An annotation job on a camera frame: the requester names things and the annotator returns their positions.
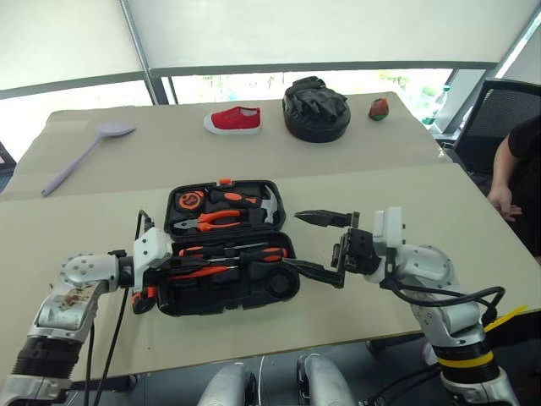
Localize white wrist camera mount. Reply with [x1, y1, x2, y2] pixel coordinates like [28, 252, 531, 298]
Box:
[132, 228, 174, 294]
[372, 206, 407, 256]

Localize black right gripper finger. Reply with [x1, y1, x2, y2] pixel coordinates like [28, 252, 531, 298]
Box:
[293, 209, 361, 233]
[281, 242, 347, 290]

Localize dark furniture piece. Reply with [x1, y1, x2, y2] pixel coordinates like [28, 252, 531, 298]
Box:
[0, 140, 19, 192]

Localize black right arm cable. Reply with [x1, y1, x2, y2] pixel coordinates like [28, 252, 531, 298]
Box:
[379, 278, 507, 327]

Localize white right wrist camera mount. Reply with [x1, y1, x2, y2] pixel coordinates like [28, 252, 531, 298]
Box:
[372, 206, 407, 256]

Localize black orange tape measure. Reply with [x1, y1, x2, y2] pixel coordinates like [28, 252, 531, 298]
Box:
[176, 190, 207, 211]

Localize red green strawberry toy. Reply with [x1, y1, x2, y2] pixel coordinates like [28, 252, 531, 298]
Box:
[368, 97, 391, 123]

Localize silver rounded robot part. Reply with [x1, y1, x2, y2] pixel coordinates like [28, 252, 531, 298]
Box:
[195, 362, 256, 406]
[295, 352, 357, 406]

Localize hammer with black orange handle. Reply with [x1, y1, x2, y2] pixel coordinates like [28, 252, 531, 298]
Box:
[208, 187, 281, 224]

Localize black orange tool handle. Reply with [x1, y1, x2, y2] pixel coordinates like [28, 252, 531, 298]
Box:
[131, 286, 160, 315]

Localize grey window frame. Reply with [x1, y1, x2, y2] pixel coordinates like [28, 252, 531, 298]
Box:
[0, 0, 541, 107]

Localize black mesh office chair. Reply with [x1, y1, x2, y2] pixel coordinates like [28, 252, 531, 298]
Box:
[453, 77, 541, 181]

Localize black tool case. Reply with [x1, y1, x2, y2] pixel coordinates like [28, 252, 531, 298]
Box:
[155, 178, 303, 318]

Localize person in black shirt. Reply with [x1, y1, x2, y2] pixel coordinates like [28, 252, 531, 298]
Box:
[504, 113, 541, 268]

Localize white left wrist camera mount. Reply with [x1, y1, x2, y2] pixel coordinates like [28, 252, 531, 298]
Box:
[132, 228, 174, 294]

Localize lilac long-handled spoon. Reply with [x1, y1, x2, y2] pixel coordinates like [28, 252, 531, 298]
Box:
[40, 122, 138, 198]

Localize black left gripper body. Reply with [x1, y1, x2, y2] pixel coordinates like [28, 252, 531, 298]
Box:
[145, 252, 183, 289]

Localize green capped plastic bottle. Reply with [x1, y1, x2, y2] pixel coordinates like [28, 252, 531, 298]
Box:
[424, 84, 454, 130]

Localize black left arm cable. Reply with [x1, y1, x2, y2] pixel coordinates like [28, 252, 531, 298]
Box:
[84, 209, 155, 406]

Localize red canvas shoe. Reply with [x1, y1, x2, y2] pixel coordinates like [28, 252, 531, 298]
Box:
[203, 106, 264, 137]

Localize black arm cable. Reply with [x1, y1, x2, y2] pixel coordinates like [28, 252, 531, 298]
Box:
[84, 209, 155, 406]
[379, 278, 507, 327]

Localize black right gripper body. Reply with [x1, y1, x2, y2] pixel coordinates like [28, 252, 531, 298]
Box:
[342, 227, 382, 277]

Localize orange handled pliers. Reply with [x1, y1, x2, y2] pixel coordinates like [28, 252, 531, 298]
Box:
[172, 209, 243, 233]

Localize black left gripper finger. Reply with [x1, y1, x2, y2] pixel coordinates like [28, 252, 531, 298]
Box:
[167, 270, 205, 283]
[175, 253, 213, 266]

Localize bystander bare hand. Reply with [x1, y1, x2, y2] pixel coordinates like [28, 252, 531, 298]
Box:
[486, 187, 524, 223]

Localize white roller blind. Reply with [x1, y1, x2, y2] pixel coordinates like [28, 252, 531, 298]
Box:
[0, 0, 148, 92]
[125, 0, 538, 71]

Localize black round bag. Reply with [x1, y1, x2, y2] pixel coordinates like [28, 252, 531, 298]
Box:
[281, 75, 353, 145]

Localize orange black screwdriver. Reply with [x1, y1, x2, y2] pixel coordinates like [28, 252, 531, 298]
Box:
[205, 246, 289, 264]
[177, 241, 271, 258]

